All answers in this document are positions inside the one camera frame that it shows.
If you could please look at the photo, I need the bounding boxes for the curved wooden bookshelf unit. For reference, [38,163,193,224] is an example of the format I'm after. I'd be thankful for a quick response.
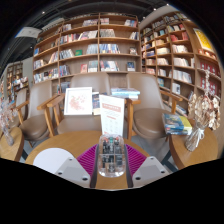
[139,12,224,116]

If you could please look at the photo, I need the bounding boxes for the stack of light blue books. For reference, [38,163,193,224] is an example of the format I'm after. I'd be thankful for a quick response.
[110,87,141,100]

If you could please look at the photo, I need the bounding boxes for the blue and yellow book stack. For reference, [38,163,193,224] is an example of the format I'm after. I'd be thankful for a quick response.
[162,113,194,136]

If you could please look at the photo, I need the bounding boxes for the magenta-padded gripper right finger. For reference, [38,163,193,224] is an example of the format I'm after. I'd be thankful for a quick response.
[124,143,170,189]

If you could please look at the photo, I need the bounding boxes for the brown padded wooden armchair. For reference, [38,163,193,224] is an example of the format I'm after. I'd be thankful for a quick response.
[126,72,184,141]
[14,79,54,143]
[46,72,134,136]

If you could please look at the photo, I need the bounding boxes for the white sign in wooden base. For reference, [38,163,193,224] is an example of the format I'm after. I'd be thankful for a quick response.
[98,94,126,138]

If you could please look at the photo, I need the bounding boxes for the distant wooden shelf unit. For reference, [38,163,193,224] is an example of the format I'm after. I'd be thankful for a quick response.
[5,61,29,101]

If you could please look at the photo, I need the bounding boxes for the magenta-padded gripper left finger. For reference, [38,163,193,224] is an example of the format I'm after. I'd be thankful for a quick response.
[54,143,100,190]

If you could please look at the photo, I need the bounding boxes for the transparent computer mouse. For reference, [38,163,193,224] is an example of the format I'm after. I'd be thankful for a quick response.
[97,133,127,178]

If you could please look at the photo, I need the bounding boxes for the white framed floral picture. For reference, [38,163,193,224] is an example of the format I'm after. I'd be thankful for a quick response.
[63,86,94,116]

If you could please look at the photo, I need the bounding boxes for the round wooden side table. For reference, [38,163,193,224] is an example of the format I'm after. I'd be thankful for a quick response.
[168,128,219,170]
[0,126,25,162]

